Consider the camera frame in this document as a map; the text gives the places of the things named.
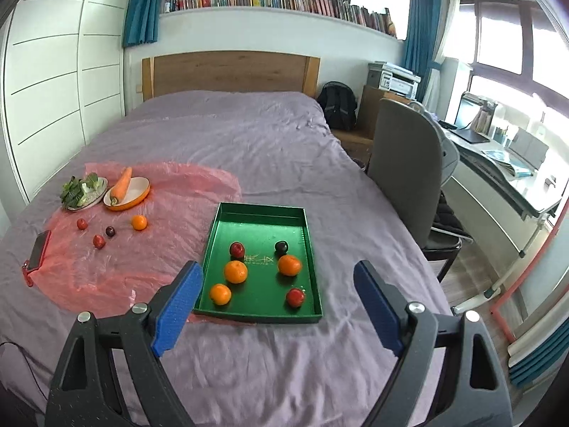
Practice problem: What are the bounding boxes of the laptop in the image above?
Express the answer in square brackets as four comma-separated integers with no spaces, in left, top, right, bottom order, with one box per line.
[453,91,492,143]

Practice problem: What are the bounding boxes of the smartphone in red case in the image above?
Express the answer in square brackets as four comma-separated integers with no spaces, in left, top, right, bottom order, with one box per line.
[24,230,53,273]

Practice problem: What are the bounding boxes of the wooden cabinet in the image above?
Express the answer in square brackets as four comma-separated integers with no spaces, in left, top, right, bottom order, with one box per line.
[331,85,412,165]

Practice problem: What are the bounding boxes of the green tray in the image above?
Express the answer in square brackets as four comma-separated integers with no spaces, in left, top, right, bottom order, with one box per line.
[192,202,323,325]

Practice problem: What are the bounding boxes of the white plate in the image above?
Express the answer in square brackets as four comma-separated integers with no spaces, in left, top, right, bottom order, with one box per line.
[66,177,109,211]

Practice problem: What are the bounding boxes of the black backpack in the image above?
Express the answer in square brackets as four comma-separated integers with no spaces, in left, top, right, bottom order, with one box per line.
[317,81,358,132]

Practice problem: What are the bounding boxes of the side window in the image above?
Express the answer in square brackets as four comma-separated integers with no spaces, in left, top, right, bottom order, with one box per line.
[458,0,569,112]

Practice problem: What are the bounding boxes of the wooden headboard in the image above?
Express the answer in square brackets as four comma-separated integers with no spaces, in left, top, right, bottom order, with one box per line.
[142,51,321,101]

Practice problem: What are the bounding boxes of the orange-rimmed oval dish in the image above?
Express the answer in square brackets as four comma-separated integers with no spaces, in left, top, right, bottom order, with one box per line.
[103,176,151,212]

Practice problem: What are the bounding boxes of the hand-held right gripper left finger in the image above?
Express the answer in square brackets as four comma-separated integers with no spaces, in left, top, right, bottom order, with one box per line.
[44,260,204,427]

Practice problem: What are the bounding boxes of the white wardrobe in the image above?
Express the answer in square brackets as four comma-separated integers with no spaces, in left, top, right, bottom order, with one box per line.
[0,0,138,205]

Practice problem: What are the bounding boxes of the bed with purple cover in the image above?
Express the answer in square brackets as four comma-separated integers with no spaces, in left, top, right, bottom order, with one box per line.
[0,90,454,427]

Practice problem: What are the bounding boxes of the white air purifier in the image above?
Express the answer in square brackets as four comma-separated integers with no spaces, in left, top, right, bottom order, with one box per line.
[445,57,474,125]

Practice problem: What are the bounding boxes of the white printer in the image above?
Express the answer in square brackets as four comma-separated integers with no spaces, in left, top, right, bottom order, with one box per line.
[368,62,421,101]

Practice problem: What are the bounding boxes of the white desk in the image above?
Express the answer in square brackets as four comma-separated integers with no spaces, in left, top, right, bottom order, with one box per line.
[438,116,563,316]

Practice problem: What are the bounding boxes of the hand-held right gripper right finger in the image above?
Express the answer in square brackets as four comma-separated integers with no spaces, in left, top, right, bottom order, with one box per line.
[353,259,512,427]

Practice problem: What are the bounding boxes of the carrot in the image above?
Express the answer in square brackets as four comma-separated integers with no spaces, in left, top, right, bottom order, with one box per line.
[110,167,133,206]

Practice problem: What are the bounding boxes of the grey office chair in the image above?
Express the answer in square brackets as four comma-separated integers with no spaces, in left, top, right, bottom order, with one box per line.
[369,98,474,283]

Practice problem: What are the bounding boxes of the black cable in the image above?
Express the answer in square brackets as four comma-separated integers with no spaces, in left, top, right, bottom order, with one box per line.
[0,340,49,410]

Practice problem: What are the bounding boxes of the teal curtain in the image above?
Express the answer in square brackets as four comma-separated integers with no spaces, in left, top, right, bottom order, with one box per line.
[122,0,167,47]
[402,0,445,103]

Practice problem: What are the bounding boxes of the pink plastic sheet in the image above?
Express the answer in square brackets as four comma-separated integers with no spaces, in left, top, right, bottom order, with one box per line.
[22,161,244,320]

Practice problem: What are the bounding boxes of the pink curved pipe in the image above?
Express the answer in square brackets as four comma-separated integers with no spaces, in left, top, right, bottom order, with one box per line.
[490,196,569,341]

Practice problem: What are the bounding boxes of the large orange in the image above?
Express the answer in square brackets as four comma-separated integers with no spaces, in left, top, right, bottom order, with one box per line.
[223,260,249,285]

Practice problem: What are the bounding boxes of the bok choy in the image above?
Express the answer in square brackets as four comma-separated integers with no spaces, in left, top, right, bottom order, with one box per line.
[60,174,101,209]

